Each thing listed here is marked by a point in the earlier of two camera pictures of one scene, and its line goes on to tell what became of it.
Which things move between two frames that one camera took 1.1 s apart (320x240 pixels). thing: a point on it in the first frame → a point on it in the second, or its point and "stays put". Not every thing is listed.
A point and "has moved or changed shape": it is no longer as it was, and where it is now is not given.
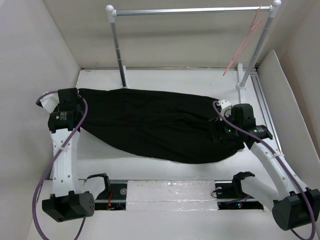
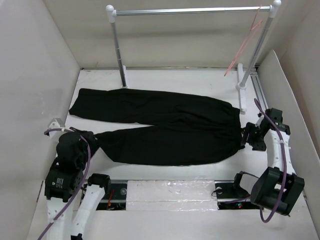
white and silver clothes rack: x=242 y=79 stays put
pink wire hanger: x=241 y=45 stays put
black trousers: x=163 y=125 has moved or changed shape
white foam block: x=171 y=195 stays put
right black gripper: x=215 y=124 → x=250 y=127
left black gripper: x=57 y=108 → x=89 y=135
